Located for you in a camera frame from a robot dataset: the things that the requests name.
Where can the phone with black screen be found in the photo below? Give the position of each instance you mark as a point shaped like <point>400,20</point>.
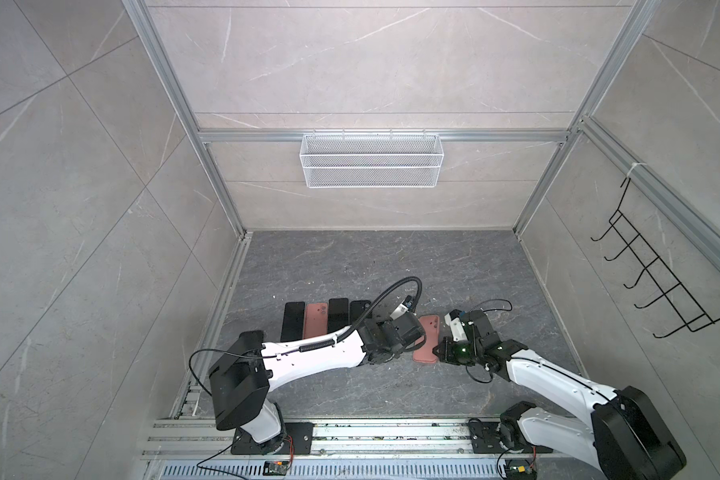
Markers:
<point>293,321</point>

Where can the white wire mesh basket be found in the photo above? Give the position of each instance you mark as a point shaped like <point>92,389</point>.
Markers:
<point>371,160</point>

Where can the black phone case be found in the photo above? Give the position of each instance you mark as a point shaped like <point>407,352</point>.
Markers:
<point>357,308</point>

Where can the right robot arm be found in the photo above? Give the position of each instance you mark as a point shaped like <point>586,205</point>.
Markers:
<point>617,431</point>

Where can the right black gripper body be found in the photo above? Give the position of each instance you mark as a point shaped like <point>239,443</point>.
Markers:
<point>462,352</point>

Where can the black wire hook rack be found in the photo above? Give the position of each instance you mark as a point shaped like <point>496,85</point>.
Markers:
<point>655,270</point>

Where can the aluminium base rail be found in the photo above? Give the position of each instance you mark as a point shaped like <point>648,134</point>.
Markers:
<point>334,448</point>

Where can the pink phone case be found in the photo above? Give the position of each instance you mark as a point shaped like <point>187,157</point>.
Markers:
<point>315,320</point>
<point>424,353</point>

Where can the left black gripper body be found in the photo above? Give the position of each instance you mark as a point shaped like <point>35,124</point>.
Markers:
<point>382,322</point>

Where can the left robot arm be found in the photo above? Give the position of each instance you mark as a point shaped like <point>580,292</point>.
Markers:
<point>247,372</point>

